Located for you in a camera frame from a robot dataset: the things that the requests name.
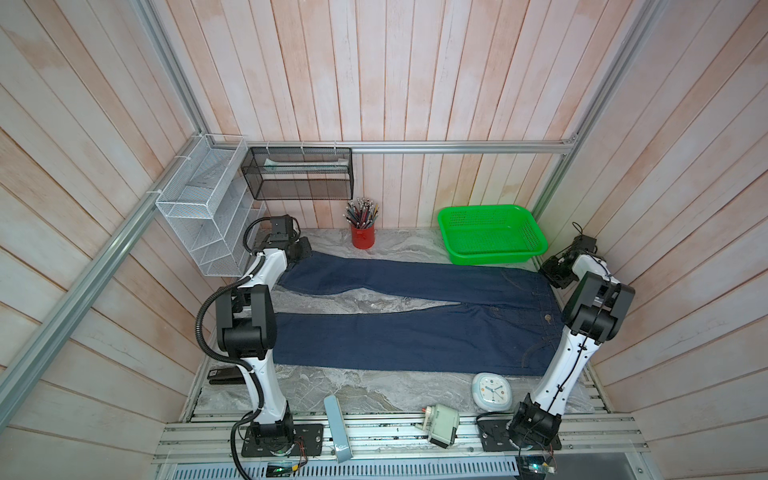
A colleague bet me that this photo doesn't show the dark blue denim trousers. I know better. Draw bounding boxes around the dark blue denim trousers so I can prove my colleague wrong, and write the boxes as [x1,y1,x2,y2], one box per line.
[273,252,563,376]

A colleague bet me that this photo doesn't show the green plastic basket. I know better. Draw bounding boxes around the green plastic basket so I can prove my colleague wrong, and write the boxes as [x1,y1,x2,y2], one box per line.
[437,205,549,265]

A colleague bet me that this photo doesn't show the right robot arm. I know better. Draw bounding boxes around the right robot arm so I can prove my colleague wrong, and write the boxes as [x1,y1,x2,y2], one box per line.
[506,233,635,450]

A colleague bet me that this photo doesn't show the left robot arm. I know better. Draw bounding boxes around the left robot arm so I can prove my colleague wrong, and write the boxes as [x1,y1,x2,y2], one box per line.
[215,215,311,452]

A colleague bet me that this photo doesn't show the red pencil cup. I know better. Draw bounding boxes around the red pencil cup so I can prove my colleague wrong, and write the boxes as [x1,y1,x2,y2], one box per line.
[350,226,375,250]

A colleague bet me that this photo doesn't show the coloured pencils bunch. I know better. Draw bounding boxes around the coloured pencils bunch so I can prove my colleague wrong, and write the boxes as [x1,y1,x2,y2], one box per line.
[344,197,379,230]

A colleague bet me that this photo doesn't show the white alarm clock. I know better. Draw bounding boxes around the white alarm clock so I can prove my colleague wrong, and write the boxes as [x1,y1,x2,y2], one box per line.
[471,372,513,412]

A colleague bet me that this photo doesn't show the grey white small device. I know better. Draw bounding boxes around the grey white small device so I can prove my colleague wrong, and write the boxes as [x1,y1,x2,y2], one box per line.
[422,404,460,449]

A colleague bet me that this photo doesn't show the light blue flat block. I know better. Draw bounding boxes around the light blue flat block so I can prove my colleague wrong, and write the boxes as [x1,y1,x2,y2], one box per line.
[324,395,353,464]

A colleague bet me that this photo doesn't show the black mesh wall basket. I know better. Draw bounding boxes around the black mesh wall basket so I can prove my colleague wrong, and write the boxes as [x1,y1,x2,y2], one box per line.
[240,146,355,201]

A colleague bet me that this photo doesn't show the white wire mesh shelf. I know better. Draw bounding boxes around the white wire mesh shelf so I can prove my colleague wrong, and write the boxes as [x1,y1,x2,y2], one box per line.
[156,134,259,278]

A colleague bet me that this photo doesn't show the aluminium frame rail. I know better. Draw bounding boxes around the aluminium frame rail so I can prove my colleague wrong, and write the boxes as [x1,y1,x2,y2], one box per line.
[206,139,577,156]

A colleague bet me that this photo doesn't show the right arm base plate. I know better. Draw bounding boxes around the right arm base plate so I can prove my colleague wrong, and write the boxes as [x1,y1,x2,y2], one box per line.
[476,416,562,453]

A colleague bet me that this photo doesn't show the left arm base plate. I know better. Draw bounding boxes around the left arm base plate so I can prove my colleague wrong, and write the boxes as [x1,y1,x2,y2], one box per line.
[241,422,324,459]

